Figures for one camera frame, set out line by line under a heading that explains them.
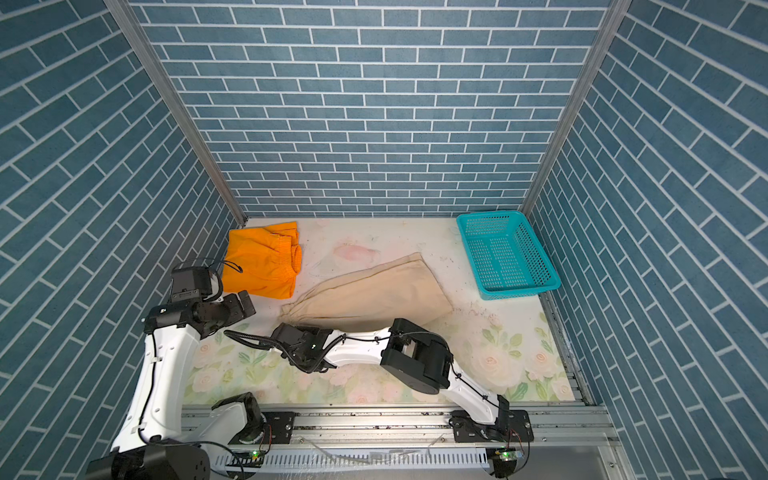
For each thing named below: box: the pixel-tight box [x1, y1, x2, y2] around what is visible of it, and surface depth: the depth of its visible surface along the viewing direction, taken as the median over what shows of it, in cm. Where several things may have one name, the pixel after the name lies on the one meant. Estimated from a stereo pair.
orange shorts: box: [222, 222, 303, 300], surface depth 104 cm
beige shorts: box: [280, 252, 454, 333], surface depth 98 cm
